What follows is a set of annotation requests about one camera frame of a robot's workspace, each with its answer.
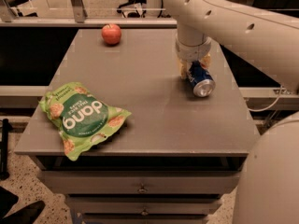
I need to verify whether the white cable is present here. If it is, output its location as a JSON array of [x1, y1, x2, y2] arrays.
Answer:
[[247, 85, 284, 113]]

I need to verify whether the green dang chips bag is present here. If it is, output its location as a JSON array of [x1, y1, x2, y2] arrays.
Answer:
[[39, 82, 131, 161]]

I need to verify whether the red apple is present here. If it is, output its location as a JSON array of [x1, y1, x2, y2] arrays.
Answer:
[[101, 23, 121, 45]]

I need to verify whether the black office chair base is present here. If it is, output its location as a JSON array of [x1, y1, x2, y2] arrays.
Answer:
[[117, 0, 147, 18]]

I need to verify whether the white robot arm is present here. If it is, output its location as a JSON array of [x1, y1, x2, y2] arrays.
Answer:
[[164, 0, 299, 224]]

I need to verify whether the grey metal railing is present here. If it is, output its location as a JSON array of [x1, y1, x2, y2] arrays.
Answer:
[[0, 0, 176, 28]]

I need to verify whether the grey drawer cabinet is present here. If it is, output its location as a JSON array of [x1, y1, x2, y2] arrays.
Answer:
[[16, 29, 259, 224]]

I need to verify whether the top grey drawer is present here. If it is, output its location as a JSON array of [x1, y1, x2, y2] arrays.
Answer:
[[38, 171, 239, 194]]

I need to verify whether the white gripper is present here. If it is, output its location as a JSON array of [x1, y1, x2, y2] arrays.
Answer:
[[175, 36, 211, 79]]

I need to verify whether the middle grey drawer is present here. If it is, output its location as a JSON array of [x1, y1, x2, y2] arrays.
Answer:
[[66, 196, 222, 215]]

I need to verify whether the black stand at left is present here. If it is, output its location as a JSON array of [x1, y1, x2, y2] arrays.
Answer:
[[0, 119, 12, 180]]

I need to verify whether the blue pepsi can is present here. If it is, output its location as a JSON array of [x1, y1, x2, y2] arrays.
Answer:
[[187, 61, 216, 97]]

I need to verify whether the grey drawer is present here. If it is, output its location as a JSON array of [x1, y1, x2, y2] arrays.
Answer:
[[66, 196, 222, 215], [38, 171, 239, 194]]

